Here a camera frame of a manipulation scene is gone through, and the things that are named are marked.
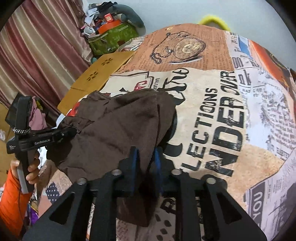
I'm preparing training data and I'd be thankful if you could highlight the person's left hand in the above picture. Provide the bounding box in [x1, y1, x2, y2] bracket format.
[11, 151, 40, 185]

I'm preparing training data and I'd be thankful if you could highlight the grey plush toy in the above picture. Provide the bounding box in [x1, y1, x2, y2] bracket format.
[108, 4, 146, 36]

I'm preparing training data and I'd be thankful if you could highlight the striped maroon curtain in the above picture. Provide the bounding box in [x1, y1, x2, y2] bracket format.
[1, 1, 92, 116]

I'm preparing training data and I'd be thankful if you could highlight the orange box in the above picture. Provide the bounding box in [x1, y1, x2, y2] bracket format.
[98, 20, 121, 35]

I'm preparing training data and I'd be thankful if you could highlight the orange-sleeved left forearm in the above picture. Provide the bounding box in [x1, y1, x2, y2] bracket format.
[1, 170, 32, 238]

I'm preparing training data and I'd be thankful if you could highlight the green fabric storage bag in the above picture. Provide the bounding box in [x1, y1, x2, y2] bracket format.
[88, 23, 139, 56]

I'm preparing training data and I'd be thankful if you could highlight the pink cloth pile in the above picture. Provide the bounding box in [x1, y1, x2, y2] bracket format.
[29, 96, 48, 131]

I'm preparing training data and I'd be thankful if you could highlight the dark brown small garment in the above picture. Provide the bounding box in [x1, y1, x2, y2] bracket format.
[47, 89, 176, 227]

